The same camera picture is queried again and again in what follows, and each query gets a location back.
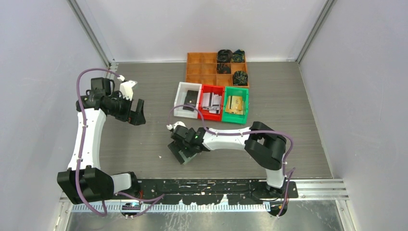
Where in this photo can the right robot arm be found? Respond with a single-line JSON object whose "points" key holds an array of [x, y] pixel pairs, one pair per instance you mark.
{"points": [[266, 146]]}

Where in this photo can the white silver cards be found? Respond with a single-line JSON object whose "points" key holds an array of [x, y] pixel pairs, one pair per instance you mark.
{"points": [[211, 102]]}

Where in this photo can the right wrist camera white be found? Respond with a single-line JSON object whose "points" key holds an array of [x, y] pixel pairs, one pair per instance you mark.
{"points": [[171, 127]]}

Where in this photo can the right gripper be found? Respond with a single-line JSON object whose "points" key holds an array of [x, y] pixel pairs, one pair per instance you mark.
{"points": [[175, 147]]}

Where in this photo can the black rolled item top-left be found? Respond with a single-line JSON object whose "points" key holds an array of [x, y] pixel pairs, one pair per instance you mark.
{"points": [[224, 56]]}

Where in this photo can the red plastic bin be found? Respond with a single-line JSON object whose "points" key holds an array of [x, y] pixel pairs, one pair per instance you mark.
{"points": [[215, 89]]}

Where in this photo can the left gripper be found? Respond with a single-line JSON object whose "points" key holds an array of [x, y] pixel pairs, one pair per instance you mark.
{"points": [[134, 117]]}

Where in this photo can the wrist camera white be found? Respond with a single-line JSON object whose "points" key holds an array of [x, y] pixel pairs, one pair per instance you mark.
{"points": [[171, 127], [126, 88]]}

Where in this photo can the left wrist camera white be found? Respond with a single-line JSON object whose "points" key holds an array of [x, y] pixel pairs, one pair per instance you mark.
{"points": [[126, 88]]}

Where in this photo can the orange compartment tray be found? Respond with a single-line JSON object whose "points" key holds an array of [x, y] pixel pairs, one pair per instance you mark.
{"points": [[202, 68]]}

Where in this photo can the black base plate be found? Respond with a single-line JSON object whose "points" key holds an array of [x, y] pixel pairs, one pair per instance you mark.
{"points": [[207, 191]]}

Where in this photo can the dark green rolled item bottom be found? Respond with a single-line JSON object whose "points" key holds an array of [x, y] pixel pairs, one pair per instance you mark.
{"points": [[240, 78]]}

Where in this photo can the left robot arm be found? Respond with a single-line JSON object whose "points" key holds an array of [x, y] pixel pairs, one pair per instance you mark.
{"points": [[84, 178]]}

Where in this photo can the gold cards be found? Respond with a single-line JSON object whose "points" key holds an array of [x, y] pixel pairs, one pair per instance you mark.
{"points": [[234, 105]]}

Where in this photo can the dark green rolled item top-right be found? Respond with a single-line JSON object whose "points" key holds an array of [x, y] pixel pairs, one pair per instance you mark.
{"points": [[238, 56]]}

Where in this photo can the black cards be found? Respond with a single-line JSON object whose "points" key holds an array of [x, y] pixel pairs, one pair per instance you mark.
{"points": [[190, 100]]}

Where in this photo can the green card holder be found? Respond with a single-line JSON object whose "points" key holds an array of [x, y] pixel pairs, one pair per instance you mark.
{"points": [[184, 157]]}

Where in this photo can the white plastic bin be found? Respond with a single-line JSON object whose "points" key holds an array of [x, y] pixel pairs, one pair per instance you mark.
{"points": [[183, 87]]}

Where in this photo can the green plastic bin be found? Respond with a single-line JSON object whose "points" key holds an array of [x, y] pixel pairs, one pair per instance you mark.
{"points": [[233, 118]]}

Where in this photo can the dark rolled item middle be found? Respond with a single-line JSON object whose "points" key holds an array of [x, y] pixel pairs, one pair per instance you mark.
{"points": [[223, 68]]}

